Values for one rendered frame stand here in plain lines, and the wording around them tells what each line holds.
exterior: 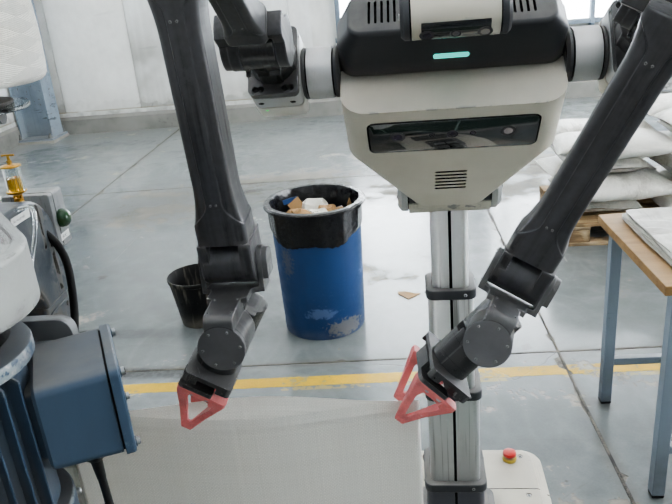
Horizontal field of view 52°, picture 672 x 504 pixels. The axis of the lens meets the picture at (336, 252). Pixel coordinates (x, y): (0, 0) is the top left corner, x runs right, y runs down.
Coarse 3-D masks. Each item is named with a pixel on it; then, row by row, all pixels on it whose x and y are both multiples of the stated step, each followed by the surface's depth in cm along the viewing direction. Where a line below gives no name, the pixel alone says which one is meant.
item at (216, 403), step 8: (184, 384) 89; (192, 384) 89; (200, 384) 90; (184, 392) 89; (192, 392) 89; (200, 392) 89; (208, 392) 89; (184, 400) 90; (208, 400) 89; (216, 400) 90; (224, 400) 90; (184, 408) 92; (208, 408) 91; (216, 408) 90; (184, 416) 92; (200, 416) 92; (208, 416) 92; (184, 424) 93; (192, 424) 93
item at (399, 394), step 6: (414, 348) 95; (414, 354) 95; (408, 360) 95; (414, 360) 95; (408, 366) 95; (408, 372) 96; (402, 378) 96; (408, 378) 96; (402, 384) 96; (444, 384) 92; (396, 390) 96; (402, 390) 96; (450, 390) 91; (396, 396) 97; (402, 396) 97
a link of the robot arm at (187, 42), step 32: (160, 0) 69; (192, 0) 69; (160, 32) 71; (192, 32) 70; (192, 64) 72; (192, 96) 74; (192, 128) 76; (224, 128) 78; (192, 160) 78; (224, 160) 78; (224, 192) 79; (224, 224) 81; (256, 224) 87; (224, 256) 84
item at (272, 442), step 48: (144, 432) 96; (192, 432) 94; (240, 432) 93; (288, 432) 94; (336, 432) 94; (384, 432) 95; (96, 480) 101; (144, 480) 99; (192, 480) 98; (240, 480) 96; (288, 480) 96; (336, 480) 97; (384, 480) 98
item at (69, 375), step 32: (64, 352) 63; (96, 352) 62; (32, 384) 58; (64, 384) 58; (96, 384) 59; (32, 416) 59; (64, 416) 59; (96, 416) 60; (128, 416) 61; (64, 448) 60; (96, 448) 61; (128, 448) 62
